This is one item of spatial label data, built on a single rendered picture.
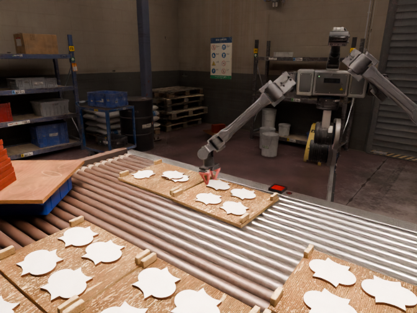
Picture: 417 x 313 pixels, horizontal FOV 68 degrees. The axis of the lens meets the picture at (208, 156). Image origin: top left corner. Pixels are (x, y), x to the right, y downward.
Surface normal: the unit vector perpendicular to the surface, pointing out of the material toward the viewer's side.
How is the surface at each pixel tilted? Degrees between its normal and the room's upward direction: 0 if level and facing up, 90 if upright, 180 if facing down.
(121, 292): 0
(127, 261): 0
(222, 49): 90
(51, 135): 90
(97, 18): 90
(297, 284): 0
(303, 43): 90
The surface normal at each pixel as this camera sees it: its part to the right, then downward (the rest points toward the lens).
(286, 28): -0.63, 0.23
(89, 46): 0.77, 0.21
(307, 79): -0.33, 0.29
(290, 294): 0.01, -0.95
